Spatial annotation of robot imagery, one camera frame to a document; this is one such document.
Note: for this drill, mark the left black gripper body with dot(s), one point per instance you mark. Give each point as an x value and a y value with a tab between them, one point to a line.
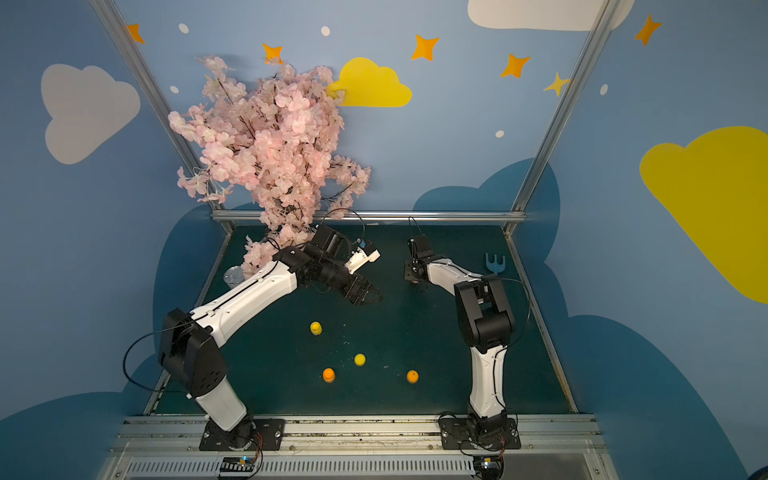
350	285

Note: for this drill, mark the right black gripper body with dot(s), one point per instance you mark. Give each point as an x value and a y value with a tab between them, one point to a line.
411	270

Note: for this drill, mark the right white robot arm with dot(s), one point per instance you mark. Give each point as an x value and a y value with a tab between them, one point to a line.
486	324

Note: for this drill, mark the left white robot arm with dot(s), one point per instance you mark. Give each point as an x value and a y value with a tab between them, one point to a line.
190	342

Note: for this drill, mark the blue garden fork toy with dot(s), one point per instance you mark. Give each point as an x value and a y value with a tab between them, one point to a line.
495	264

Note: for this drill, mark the pink cherry blossom tree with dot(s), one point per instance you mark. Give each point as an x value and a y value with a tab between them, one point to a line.
278	141

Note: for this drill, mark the small circuit board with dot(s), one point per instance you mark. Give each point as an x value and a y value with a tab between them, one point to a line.
237	467

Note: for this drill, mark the aluminium frame back bar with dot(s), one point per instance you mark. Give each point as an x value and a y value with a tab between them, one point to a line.
452	217

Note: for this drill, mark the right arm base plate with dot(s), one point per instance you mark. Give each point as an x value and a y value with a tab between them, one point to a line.
456	433

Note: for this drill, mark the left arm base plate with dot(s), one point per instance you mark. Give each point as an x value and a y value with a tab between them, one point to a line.
264	433

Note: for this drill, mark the aluminium front rail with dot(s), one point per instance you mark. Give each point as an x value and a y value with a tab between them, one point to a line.
363	446

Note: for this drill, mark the aluminium frame right post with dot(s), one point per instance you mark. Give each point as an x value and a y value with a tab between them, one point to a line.
588	57

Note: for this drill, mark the aluminium frame post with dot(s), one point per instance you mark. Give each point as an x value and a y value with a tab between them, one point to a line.
588	57
113	22

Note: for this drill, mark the aluminium frame left post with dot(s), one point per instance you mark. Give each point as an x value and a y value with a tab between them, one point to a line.
113	22

